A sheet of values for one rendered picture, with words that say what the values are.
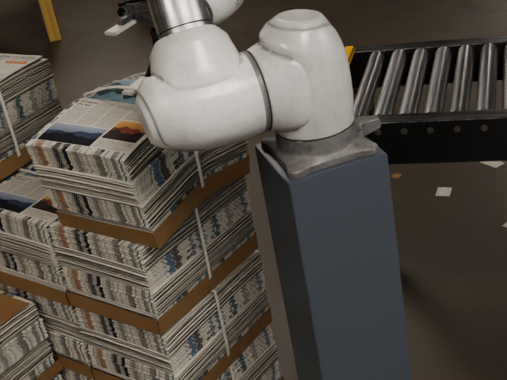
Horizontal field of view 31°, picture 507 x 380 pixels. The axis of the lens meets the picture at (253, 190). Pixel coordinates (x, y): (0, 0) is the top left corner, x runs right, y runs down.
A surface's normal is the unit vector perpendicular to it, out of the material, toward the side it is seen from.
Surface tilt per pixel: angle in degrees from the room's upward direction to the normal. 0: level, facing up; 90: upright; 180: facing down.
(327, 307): 90
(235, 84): 50
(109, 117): 8
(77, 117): 8
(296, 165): 15
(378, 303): 90
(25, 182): 2
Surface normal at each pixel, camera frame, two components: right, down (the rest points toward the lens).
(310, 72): 0.12, 0.40
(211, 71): 0.19, -0.11
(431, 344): -0.17, -0.86
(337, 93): 0.59, 0.30
